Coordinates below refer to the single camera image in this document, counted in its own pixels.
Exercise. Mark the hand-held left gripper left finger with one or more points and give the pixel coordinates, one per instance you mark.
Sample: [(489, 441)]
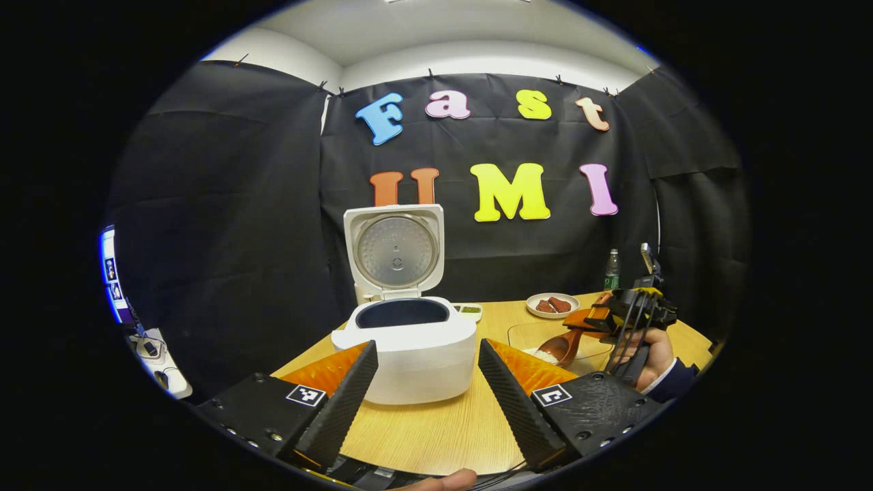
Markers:
[(341, 402)]

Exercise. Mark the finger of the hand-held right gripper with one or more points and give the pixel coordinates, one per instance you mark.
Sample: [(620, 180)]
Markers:
[(586, 322), (601, 299)]

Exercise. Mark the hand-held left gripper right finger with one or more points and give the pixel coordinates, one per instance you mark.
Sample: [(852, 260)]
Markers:
[(515, 402)]

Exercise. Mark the brown wooden spoon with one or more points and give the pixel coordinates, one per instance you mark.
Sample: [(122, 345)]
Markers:
[(563, 344)]

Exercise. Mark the white rice cooker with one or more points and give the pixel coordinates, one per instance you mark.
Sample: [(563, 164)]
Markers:
[(409, 361)]

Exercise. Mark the brown meat piece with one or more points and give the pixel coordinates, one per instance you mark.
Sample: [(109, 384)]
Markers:
[(560, 304), (545, 307)]

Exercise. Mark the white round plate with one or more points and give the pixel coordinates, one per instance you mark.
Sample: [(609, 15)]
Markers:
[(532, 310)]

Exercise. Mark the clear glass container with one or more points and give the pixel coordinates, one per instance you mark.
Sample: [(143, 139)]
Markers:
[(525, 334)]

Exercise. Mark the white divided bean dish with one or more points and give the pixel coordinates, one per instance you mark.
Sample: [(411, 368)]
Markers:
[(468, 312)]

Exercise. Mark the white side desk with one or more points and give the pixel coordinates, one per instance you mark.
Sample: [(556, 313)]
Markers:
[(164, 368)]

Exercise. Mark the black backdrop cloth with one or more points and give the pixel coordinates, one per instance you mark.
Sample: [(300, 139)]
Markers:
[(225, 204)]

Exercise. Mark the computer monitor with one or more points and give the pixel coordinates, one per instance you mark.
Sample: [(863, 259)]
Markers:
[(112, 273)]

